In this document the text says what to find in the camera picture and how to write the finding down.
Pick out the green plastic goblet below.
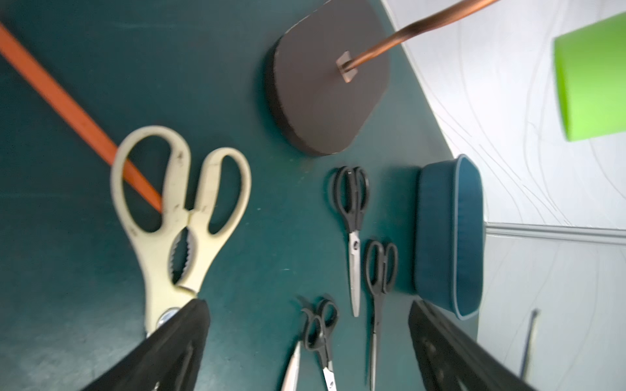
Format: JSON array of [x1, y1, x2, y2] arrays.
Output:
[[554, 13, 625, 142]]

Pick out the cream handled kitchen scissors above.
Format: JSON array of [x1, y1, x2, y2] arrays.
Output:
[[110, 125, 252, 336]]

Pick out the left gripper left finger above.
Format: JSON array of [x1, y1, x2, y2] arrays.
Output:
[[85, 299, 210, 390]]

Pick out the orange spoon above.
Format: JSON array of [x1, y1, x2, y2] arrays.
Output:
[[0, 21, 164, 214]]

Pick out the green table mat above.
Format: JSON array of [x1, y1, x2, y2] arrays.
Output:
[[0, 0, 480, 391]]

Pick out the pink handled scissors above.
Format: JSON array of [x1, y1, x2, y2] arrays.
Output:
[[280, 341, 302, 391]]

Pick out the blue plastic storage box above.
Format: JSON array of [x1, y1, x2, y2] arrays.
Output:
[[413, 154, 486, 320]]

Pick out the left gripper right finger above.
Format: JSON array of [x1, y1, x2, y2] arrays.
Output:
[[409, 300, 532, 390]]

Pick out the black scissors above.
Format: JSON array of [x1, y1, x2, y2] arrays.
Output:
[[365, 240, 399, 390], [301, 298, 340, 391], [334, 166, 370, 318]]

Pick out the copper cup holder stand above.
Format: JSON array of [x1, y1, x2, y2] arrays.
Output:
[[265, 1, 491, 156]]

